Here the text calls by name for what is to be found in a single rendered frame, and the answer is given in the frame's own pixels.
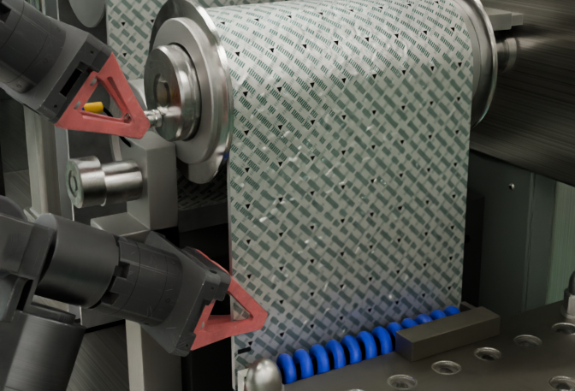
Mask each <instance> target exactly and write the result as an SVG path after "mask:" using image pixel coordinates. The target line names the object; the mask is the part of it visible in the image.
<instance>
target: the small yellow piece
mask: <svg viewBox="0 0 575 391"><path fill-rule="evenodd" d="M82 110H85V111H89V112H92V113H102V112H105V113H106V114H107V116H110V117H114V116H113V115H112V114H111V113H110V112H109V111H108V110H107V109H106V108H105V107H104V106H103V104H102V103H101V102H95V103H89V104H85V105H84V107H83V108H82ZM119 137H120V139H121V140H122V141H123V142H124V143H125V144H126V145H127V146H128V147H130V148H131V145H130V142H128V141H127V140H126V139H125V137H122V136H119Z"/></svg>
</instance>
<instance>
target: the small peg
mask: <svg viewBox="0 0 575 391"><path fill-rule="evenodd" d="M144 113H145V115H146V117H147V119H148V121H149V122H150V124H151V125H150V127H149V128H151V127H161V125H162V120H163V119H162V115H161V112H160V110H159V109H156V110H144ZM131 120H132V118H131V116H130V115H129V114H128V113H127V114H126V115H125V116H124V123H130V122H131Z"/></svg>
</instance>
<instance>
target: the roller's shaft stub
mask: <svg viewBox="0 0 575 391"><path fill-rule="evenodd" d="M493 32H494V35H495V42H496V49H497V59H498V69H497V74H501V73H506V72H507V71H509V70H510V69H511V68H512V67H513V65H514V63H515V60H516V56H517V45H516V42H515V39H514V37H513V35H512V34H511V33H510V31H509V30H500V31H493Z"/></svg>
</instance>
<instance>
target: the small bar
mask: <svg viewBox="0 0 575 391"><path fill-rule="evenodd" d="M500 319H501V317H500V316H499V315H497V314H495V313H494V312H492V311H490V310H488V309H486V308H484V307H483V306H480V307H478V308H474V309H471V310H469V311H463V312H460V313H457V314H453V315H451V316H448V317H443V318H439V319H436V320H434V321H430V322H427V323H422V324H419V325H416V326H413V327H410V328H407V329H402V330H399V331H396V332H395V351H396V352H398V353H400V354H401V355H403V356H404V357H406V358H408V359H409V360H411V361H412V362H413V361H416V360H419V359H421V358H427V357H429V356H432V355H435V354H438V353H441V352H446V351H448V350H451V349H454V348H457V347H462V346H464V345H467V344H470V343H473V342H476V341H480V340H483V339H487V338H489V337H492V336H495V335H498V334H499V332H500Z"/></svg>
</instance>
